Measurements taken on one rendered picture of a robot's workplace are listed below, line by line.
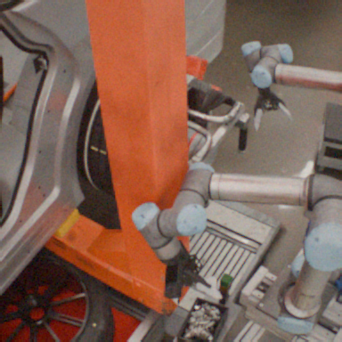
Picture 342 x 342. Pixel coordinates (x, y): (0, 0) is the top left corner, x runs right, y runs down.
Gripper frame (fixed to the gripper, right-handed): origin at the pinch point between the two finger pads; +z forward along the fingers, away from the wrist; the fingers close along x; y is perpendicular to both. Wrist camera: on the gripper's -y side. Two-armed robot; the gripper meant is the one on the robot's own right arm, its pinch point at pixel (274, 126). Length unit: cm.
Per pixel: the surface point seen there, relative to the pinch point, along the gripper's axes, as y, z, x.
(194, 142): -2.8, -1.6, -32.9
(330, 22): -269, 16, 102
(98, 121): 7, -25, -64
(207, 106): -8.8, -12.9, -23.9
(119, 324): 16, 64, -89
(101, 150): 9, -14, -66
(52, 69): 28, -53, -67
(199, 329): 43, 55, -49
